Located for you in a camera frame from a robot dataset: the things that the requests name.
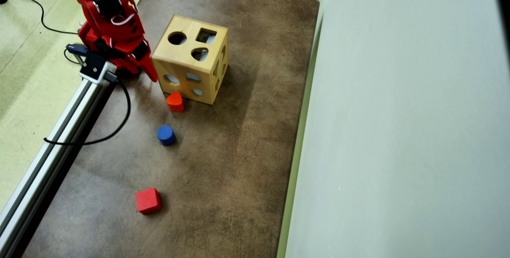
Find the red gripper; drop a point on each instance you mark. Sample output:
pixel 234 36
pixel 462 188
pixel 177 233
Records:
pixel 140 61

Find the blue cylinder block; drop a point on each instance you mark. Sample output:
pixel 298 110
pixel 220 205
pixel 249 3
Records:
pixel 165 135

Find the wooden shape sorter box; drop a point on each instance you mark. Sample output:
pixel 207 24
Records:
pixel 169 52

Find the orange teardrop block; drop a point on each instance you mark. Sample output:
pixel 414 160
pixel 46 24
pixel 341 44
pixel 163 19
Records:
pixel 175 102

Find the blue clamp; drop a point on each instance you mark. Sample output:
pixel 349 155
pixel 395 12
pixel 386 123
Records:
pixel 77 48

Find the red cube block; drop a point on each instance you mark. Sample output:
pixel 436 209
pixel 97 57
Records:
pixel 148 201

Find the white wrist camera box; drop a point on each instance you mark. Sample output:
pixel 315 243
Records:
pixel 95 68

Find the aluminium extrusion rail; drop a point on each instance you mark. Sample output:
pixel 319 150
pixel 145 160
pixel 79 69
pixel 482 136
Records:
pixel 48 162

